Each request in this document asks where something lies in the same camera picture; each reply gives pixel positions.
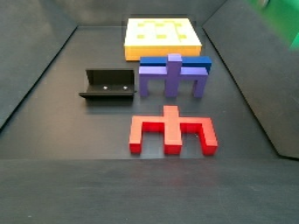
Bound black angled bracket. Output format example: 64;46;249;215
78;68;136;99

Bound blue rectangular bar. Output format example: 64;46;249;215
138;56;210;72

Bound green rectangular bar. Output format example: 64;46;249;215
246;0;299;51

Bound purple comb-shaped block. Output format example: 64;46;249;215
138;53;209;97

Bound yellow slotted board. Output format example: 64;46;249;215
124;18;201;61

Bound red comb-shaped block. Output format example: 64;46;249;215
128;106;218;156

